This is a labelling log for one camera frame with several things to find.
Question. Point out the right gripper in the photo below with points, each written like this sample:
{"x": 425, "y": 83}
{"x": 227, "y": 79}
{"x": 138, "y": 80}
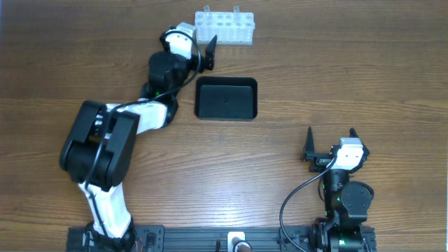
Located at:
{"x": 318, "y": 161}

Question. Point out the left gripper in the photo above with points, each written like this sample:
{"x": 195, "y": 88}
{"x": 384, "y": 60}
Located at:
{"x": 206, "y": 64}

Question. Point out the clear test tube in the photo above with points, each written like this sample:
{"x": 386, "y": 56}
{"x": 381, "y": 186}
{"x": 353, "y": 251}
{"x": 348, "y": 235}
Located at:
{"x": 236, "y": 9}
{"x": 206, "y": 9}

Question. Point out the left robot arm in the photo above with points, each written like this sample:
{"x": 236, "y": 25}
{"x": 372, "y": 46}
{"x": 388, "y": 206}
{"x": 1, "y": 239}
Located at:
{"x": 112, "y": 206}

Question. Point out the white test tube rack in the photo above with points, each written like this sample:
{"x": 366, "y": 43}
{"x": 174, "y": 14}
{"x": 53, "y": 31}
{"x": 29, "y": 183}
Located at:
{"x": 227, "y": 35}

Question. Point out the black tray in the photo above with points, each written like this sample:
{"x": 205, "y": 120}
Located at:
{"x": 227, "y": 101}

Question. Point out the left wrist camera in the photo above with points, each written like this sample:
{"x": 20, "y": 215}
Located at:
{"x": 180, "y": 43}

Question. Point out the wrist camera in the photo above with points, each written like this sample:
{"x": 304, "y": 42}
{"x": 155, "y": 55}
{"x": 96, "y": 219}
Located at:
{"x": 348, "y": 154}
{"x": 180, "y": 43}

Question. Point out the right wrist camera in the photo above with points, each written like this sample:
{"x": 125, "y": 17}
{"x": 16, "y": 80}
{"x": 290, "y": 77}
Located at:
{"x": 348, "y": 154}

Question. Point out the mounting rail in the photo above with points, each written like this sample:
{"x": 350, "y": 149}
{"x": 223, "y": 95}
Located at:
{"x": 196, "y": 239}

